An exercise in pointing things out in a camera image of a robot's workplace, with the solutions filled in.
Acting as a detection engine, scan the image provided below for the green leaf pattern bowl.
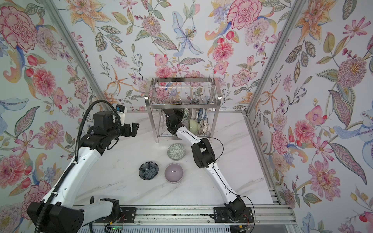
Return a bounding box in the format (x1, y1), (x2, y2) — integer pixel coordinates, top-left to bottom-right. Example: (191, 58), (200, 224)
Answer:
(183, 108), (189, 120)

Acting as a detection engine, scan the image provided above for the light green bowl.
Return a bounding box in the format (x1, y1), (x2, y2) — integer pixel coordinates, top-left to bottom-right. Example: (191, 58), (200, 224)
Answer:
(188, 119), (199, 135)

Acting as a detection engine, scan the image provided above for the blue floral bowl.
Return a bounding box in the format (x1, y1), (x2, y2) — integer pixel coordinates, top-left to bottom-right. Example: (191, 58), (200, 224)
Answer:
(197, 108), (208, 122)

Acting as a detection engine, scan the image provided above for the green white patterned bowl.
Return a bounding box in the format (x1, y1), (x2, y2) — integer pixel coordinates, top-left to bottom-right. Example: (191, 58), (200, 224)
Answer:
(167, 144), (186, 161)

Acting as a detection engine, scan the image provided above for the purple ribbed bowl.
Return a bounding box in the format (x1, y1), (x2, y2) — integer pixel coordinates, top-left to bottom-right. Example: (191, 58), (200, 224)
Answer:
(188, 109), (198, 120)

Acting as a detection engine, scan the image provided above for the brown white patterned bowl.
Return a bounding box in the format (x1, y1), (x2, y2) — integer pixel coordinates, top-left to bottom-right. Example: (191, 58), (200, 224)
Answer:
(199, 119), (210, 135)

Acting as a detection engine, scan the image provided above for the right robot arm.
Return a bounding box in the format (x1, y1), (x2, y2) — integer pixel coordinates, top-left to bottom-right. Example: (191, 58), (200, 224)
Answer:
(162, 109), (255, 224)

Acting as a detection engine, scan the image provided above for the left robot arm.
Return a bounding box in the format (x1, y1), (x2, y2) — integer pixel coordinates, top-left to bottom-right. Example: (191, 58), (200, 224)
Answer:
(27, 111), (139, 233)

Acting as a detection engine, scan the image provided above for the steel two-tier dish rack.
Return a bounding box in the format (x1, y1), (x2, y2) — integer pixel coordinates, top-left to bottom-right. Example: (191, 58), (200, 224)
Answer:
(144, 78), (223, 143)

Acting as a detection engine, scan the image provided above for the dark blue flower bowl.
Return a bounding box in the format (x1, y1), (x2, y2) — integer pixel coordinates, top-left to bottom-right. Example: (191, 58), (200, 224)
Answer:
(139, 161), (159, 181)

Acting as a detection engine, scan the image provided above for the lilac plain bowl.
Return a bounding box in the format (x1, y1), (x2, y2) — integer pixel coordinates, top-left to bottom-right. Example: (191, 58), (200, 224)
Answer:
(164, 163), (184, 183)

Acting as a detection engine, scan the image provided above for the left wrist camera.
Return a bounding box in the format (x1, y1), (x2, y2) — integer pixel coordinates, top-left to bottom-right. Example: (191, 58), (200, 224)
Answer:
(116, 104), (127, 126)

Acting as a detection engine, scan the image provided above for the left aluminium corner post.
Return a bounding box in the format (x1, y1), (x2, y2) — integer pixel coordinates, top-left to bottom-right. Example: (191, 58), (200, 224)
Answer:
(40, 1), (106, 101)

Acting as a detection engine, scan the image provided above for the aluminium corner post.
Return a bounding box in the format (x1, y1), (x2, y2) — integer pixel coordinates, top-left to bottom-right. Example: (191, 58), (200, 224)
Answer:
(245, 0), (306, 116)
(40, 1), (106, 101)

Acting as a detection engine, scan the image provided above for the black corrugated cable conduit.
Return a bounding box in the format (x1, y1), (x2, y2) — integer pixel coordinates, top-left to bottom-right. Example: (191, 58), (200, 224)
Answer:
(33, 99), (117, 233)

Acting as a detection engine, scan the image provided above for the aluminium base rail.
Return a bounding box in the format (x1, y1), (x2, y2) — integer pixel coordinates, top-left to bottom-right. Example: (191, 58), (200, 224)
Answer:
(46, 204), (298, 226)

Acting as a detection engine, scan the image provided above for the right aluminium corner post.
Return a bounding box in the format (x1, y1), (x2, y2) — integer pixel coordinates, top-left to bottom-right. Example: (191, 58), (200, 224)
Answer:
(245, 0), (306, 116)

